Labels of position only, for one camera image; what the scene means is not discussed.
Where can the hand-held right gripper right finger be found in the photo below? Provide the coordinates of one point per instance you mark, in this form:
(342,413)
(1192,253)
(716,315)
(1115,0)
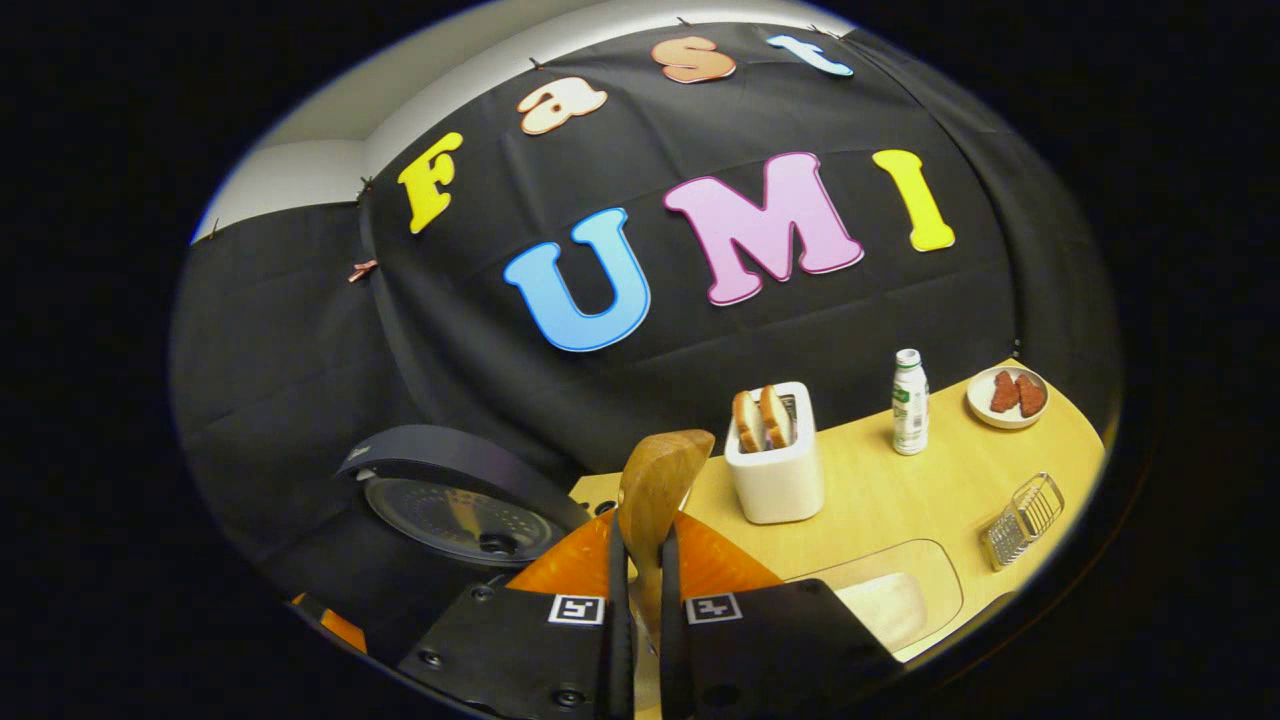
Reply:
(668,640)

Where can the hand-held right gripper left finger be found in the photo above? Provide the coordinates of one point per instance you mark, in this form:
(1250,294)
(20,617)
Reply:
(618,640)

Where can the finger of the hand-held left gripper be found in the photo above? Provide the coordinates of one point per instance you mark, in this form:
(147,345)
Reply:
(340,628)

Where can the wooden spoon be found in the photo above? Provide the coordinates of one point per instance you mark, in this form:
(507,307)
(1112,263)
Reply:
(660,480)

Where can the dark grey rice cooker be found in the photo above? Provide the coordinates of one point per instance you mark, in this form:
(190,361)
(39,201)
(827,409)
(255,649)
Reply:
(460,520)

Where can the clear plastic rice box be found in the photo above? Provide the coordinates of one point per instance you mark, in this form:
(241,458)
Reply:
(930,590)

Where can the white toaster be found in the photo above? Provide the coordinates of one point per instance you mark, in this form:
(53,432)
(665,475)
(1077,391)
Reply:
(775,490)

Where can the toasted bread slice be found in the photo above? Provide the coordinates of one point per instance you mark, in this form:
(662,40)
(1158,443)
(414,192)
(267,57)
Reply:
(747,422)
(775,417)

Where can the white milk bottle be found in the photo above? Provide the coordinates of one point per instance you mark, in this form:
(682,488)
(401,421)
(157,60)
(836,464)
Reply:
(910,410)

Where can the red cloth clip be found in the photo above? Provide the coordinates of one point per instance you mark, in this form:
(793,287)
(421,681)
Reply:
(362,270)

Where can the white round plate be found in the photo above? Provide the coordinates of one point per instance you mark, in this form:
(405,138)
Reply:
(980,405)

